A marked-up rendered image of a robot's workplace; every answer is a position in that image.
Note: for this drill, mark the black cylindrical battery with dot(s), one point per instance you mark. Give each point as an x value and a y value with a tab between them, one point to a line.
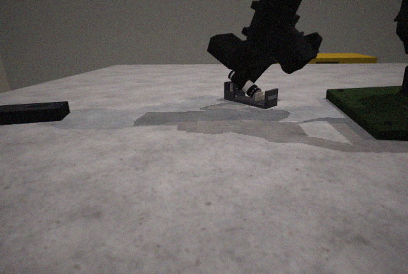
249	88

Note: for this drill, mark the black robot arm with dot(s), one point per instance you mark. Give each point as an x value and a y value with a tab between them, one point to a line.
293	51

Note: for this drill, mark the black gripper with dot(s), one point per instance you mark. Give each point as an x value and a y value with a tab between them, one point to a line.
244	57

